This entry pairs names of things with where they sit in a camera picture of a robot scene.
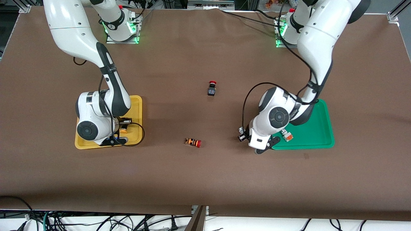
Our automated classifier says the yellow plastic tray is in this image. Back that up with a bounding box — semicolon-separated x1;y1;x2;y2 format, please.
75;95;143;150

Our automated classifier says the green plastic tray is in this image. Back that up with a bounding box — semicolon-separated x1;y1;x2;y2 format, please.
271;99;335;150

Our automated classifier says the brown table cover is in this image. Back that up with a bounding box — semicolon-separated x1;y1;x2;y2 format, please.
0;6;411;222

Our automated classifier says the brown angled bar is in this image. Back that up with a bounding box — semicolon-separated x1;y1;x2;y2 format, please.
185;205;206;231

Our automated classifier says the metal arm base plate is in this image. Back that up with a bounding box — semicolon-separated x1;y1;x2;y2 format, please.
275;18;309;49
106;16;142;44

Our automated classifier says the black cable on table cover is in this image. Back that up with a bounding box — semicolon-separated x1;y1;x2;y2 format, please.
220;9;283;28

